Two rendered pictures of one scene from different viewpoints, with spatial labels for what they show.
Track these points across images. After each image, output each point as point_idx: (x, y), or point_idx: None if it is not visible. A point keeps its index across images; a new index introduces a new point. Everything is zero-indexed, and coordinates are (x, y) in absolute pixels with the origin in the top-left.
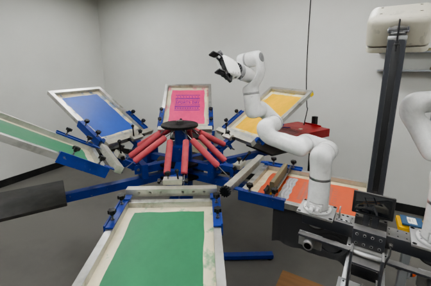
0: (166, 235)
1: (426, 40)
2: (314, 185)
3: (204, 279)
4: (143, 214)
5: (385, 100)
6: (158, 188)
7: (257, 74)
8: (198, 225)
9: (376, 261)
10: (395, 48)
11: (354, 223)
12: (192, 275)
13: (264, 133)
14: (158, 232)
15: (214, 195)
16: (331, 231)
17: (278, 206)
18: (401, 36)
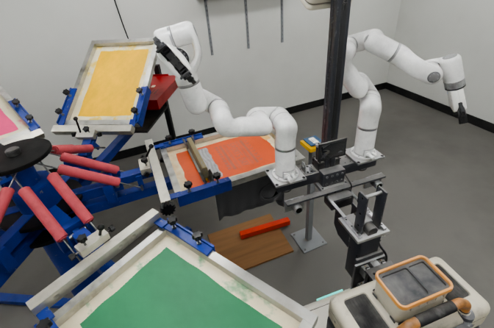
0: (165, 309)
1: None
2: (287, 156)
3: (261, 310)
4: (97, 314)
5: (338, 59)
6: (82, 267)
7: (199, 56)
8: (182, 267)
9: (379, 194)
10: (344, 6)
11: (320, 170)
12: (246, 319)
13: (227, 126)
14: (151, 315)
15: (172, 223)
16: (303, 185)
17: (226, 188)
18: None
